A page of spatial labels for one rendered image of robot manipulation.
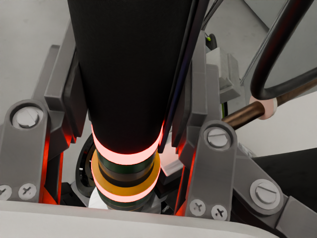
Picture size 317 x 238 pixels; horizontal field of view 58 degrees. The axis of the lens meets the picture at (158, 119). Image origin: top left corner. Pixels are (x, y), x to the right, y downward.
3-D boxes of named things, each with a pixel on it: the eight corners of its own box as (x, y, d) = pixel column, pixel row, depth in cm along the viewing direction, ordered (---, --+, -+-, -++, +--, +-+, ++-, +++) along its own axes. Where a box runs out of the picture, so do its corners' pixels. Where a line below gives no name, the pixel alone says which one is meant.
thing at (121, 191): (137, 148, 23) (139, 119, 19) (164, 193, 22) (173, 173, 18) (87, 172, 22) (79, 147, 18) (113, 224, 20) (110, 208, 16)
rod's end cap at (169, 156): (168, 147, 24) (171, 136, 22) (181, 167, 23) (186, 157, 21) (147, 158, 23) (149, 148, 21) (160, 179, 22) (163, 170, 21)
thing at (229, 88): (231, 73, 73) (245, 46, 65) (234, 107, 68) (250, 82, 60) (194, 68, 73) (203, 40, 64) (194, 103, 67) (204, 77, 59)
